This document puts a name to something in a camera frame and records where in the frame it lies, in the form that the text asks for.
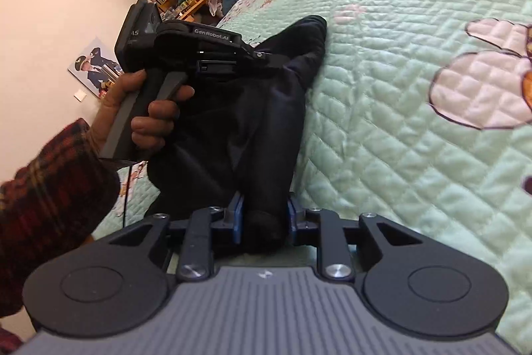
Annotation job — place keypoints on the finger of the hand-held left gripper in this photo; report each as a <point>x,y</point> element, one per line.
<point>266,59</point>

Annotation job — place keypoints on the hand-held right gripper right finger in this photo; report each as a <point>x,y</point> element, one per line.
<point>293,220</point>

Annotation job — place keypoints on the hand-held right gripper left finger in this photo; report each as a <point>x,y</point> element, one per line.
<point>237,220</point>

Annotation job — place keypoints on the black pants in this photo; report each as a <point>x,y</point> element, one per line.
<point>232,122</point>

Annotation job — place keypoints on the person's left forearm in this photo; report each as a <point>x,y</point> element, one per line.
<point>50,205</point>

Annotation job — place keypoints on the person's left hand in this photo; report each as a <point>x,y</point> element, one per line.
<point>160,113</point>

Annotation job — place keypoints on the white plastic bag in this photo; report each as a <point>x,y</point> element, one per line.
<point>216,3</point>

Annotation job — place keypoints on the green bee quilt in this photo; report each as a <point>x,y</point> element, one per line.
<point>395,109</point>

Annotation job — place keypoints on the wall poster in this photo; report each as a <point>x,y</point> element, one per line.
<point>93,68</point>

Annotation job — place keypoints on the white wall switch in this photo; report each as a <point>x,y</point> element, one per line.
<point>80,95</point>

